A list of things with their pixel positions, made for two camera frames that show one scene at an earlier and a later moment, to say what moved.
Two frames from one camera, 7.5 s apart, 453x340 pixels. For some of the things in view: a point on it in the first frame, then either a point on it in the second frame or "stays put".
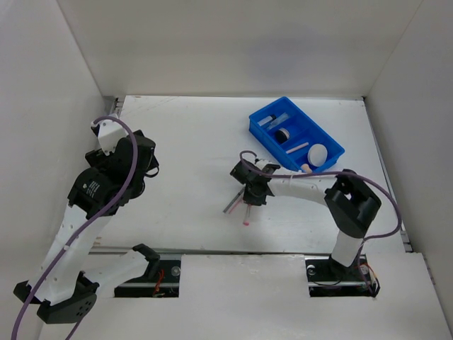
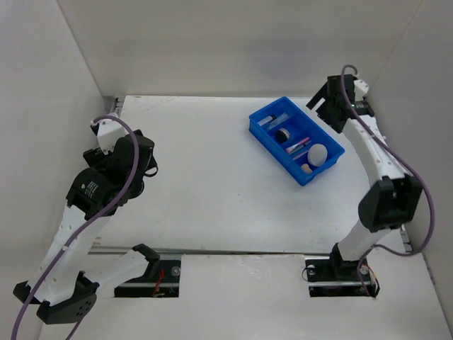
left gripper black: (101, 159) stays put
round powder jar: (282, 135) stays put
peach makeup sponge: (305, 168) stays put
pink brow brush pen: (236, 205) → (295, 146)
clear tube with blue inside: (284, 116) stays put
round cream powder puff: (317, 155) stays put
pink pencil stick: (304, 144) → (299, 155)
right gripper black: (256, 200) → (323, 93)
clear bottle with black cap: (265, 120) stays put
